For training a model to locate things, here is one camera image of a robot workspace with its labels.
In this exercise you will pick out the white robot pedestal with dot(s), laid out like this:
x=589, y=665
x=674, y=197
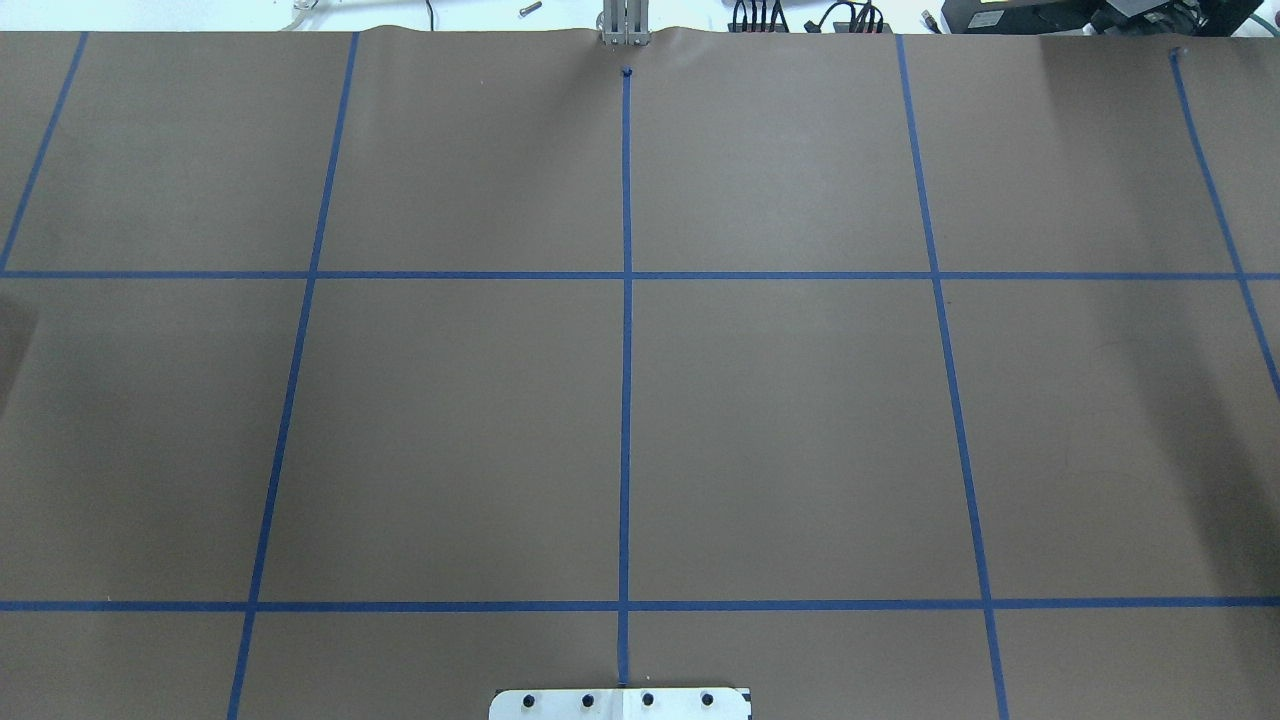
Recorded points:
x=623, y=703

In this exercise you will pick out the black monitor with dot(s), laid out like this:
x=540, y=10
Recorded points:
x=1016, y=18

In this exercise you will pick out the aluminium frame post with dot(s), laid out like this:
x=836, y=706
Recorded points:
x=625, y=23

